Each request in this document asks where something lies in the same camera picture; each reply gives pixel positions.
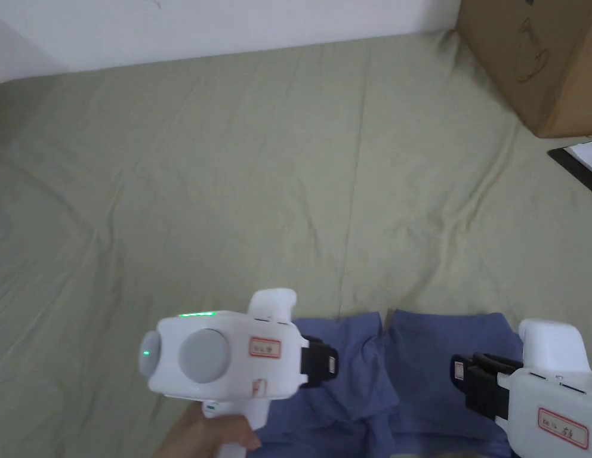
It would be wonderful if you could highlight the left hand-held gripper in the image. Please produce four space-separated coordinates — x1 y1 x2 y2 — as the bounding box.
140 287 340 458

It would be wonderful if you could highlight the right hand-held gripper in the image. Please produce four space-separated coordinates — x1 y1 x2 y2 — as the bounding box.
451 318 592 458

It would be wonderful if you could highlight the blue shirt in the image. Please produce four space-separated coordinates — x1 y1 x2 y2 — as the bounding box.
250 309 527 458

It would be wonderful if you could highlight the person's left hand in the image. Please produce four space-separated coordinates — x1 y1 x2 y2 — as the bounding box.
152 401 263 458

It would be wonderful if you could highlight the bed with pale green sheet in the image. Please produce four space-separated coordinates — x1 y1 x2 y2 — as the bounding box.
0 27 592 458

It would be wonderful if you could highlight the black clipboard with white paper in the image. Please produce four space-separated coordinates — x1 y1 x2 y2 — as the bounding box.
547 137 592 199

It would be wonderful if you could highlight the brown cardboard carton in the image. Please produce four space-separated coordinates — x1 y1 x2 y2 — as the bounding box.
455 0 592 140

